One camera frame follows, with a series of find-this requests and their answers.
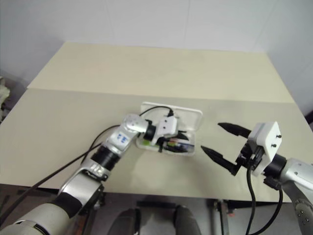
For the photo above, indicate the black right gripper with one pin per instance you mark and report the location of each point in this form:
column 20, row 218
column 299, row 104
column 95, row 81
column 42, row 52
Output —
column 249, row 155

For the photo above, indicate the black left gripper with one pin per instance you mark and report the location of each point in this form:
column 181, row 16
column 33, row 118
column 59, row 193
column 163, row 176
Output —
column 164, row 143

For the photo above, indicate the red and black marker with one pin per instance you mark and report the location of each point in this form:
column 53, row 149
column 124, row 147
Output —
column 182, row 145

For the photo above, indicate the white plastic pencil case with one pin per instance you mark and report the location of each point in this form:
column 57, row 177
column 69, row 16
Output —
column 190, row 117

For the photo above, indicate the green highlighter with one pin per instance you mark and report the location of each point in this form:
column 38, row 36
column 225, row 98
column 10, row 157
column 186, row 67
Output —
column 146, row 143

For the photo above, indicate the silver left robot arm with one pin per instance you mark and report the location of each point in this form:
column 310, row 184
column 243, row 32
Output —
column 117, row 142

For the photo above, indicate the black table crossbar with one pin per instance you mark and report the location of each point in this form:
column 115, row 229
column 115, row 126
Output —
column 156, row 205

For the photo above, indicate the dark rounded shape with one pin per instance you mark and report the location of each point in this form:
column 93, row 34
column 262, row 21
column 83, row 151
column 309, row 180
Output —
column 185, row 220
column 128, row 221

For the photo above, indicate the beige crumpled object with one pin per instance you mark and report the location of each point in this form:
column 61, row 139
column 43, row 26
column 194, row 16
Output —
column 4, row 91

